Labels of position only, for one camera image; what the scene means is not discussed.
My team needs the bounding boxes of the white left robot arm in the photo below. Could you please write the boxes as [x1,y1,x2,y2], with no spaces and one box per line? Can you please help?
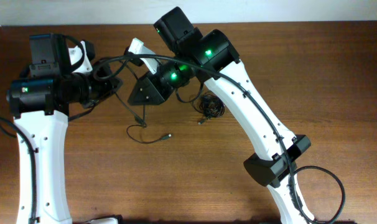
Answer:
[7,34,122,223]

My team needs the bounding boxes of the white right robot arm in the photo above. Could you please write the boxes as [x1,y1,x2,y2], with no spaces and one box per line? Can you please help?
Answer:
[126,7,315,223]

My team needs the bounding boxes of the black cable bundle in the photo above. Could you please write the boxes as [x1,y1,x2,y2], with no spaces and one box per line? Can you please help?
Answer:
[194,93,226,126]

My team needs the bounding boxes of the black usb cable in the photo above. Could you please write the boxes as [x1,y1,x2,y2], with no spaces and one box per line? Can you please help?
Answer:
[113,60,172,144]

